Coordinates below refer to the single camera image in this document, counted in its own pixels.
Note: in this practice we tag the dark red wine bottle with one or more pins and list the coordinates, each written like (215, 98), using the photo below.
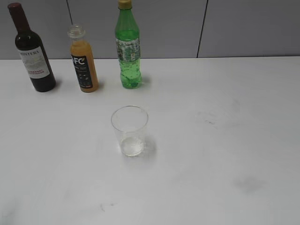
(31, 51)

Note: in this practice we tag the green plastic soda bottle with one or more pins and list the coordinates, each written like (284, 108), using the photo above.
(127, 36)

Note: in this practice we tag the NFC orange juice bottle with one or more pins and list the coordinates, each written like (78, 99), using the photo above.
(83, 60)

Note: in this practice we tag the transparent plastic cup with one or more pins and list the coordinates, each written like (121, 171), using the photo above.
(129, 123)

